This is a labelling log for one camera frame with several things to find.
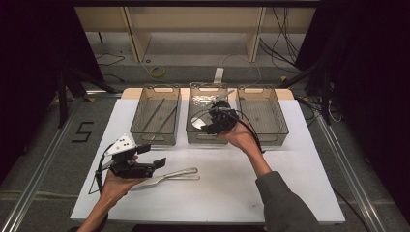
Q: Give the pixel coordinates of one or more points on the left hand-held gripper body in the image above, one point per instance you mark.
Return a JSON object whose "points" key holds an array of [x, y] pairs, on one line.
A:
{"points": [[132, 170]]}

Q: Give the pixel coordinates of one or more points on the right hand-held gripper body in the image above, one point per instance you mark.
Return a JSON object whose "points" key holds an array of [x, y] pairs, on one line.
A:
{"points": [[228, 117]]}

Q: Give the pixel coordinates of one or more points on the clear grey plastic bin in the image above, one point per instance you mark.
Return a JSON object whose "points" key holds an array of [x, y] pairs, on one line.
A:
{"points": [[206, 138], [267, 117], [158, 116]]}

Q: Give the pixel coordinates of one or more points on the white ceramic spoon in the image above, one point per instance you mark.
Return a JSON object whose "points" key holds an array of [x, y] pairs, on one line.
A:
{"points": [[198, 121]]}

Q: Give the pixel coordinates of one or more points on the silver metal fork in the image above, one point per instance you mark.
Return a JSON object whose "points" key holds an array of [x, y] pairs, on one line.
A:
{"points": [[190, 177]]}

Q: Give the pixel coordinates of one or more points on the person's right hand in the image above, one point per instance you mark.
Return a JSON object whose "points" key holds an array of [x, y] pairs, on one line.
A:
{"points": [[241, 137]]}

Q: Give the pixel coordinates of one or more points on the person's left hand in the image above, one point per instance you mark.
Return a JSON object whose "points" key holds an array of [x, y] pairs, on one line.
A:
{"points": [[116, 188]]}

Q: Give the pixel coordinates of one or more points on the white power strip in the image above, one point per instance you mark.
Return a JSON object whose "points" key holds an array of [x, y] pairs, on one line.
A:
{"points": [[218, 74]]}

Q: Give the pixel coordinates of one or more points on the white foam board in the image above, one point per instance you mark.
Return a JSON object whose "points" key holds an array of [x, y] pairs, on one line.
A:
{"points": [[209, 199]]}

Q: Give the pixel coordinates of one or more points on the beige wooden shelf unit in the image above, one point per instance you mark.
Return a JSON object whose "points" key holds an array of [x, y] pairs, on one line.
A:
{"points": [[193, 19]]}

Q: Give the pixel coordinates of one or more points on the black metal stand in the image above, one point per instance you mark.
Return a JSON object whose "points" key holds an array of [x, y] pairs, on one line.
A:
{"points": [[62, 96], [325, 96]]}

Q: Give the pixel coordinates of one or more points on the black curtain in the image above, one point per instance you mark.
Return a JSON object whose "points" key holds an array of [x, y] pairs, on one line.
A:
{"points": [[32, 64], [370, 80]]}

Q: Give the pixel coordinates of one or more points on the aluminium floor rail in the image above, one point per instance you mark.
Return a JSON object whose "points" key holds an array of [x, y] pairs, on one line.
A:
{"points": [[348, 174], [38, 174]]}

